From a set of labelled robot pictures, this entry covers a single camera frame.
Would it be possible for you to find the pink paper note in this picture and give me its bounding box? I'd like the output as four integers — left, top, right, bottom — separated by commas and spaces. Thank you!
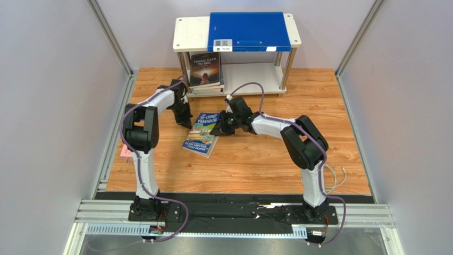
120, 144, 133, 164

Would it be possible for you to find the white two-tier shelf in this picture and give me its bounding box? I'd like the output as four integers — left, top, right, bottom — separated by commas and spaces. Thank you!
173, 13, 301, 98

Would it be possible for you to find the blue file folder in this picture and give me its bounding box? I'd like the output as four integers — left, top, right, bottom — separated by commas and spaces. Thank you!
207, 12, 291, 52

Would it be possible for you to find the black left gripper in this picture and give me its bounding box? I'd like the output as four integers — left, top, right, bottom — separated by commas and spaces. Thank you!
170, 101, 195, 130

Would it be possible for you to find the blue 91-Storey Treehouse book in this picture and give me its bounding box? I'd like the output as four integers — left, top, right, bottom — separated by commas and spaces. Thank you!
182, 113, 220, 158

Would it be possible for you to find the Three Days to See book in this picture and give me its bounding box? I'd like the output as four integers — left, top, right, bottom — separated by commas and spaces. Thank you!
190, 52, 221, 88

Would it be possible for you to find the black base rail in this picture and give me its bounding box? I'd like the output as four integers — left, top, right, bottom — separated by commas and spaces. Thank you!
128, 193, 339, 234

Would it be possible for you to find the white cable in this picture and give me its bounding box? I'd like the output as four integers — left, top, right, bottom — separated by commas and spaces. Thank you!
323, 163, 348, 195

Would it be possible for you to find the Nineteen Eighty-Four book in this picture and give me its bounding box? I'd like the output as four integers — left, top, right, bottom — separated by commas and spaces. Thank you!
189, 76, 224, 93

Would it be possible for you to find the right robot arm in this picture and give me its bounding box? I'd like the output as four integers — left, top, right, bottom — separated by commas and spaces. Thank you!
211, 95, 330, 222

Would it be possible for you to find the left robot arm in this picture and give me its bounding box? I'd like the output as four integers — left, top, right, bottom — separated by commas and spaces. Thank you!
120, 75, 192, 222

